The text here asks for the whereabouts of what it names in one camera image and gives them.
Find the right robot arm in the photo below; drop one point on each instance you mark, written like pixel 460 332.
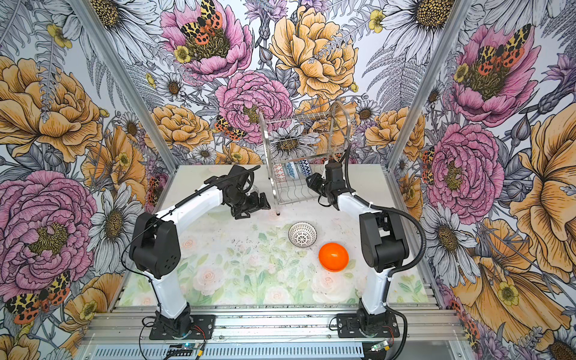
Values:
pixel 383 246

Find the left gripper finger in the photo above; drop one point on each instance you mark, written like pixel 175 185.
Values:
pixel 258 201
pixel 242 212

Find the dark blue patterned bowl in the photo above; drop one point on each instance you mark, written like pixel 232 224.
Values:
pixel 279 172

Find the white black lattice bowl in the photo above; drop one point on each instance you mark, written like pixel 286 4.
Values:
pixel 302 234

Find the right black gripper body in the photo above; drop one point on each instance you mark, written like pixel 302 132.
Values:
pixel 327 187

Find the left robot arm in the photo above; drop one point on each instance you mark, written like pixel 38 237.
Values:
pixel 156 252

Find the left aluminium corner post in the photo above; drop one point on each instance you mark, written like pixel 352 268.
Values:
pixel 100 40

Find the silver wire dish rack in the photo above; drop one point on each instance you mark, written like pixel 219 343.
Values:
pixel 317 134

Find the right aluminium corner post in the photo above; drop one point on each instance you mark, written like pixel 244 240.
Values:
pixel 448 38

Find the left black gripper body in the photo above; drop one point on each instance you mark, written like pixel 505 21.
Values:
pixel 241 200

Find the orange plastic bowl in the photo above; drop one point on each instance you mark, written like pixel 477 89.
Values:
pixel 333 257

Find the green circuit board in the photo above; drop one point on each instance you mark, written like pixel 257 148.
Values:
pixel 384 345

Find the aluminium front rail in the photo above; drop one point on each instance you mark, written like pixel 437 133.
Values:
pixel 275 333

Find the aluminium corner post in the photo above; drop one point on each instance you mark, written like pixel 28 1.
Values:
pixel 100 40
pixel 448 38

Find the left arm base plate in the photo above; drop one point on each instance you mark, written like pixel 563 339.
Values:
pixel 196 327

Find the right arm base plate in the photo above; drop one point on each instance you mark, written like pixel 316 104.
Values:
pixel 353 325

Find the blue floral bowl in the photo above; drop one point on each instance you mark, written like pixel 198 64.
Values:
pixel 291 171

